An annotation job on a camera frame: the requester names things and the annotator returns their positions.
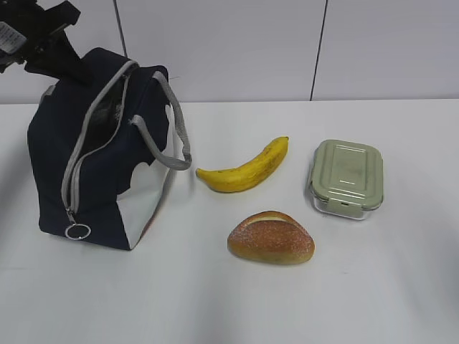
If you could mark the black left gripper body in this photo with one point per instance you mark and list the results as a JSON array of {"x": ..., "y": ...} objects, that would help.
[{"x": 25, "y": 23}]

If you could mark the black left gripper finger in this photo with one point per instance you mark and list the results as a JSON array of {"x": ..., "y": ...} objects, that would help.
[{"x": 55, "y": 57}]

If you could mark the navy blue lunch bag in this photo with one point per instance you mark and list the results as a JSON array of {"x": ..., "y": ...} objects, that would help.
[{"x": 102, "y": 155}]

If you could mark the yellow banana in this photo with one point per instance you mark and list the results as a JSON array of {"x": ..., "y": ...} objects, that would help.
[{"x": 251, "y": 173}]

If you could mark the brown bread loaf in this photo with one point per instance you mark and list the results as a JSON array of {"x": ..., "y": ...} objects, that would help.
[{"x": 271, "y": 237}]

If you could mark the green lid glass container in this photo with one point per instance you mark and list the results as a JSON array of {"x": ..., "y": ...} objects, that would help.
[{"x": 346, "y": 179}]

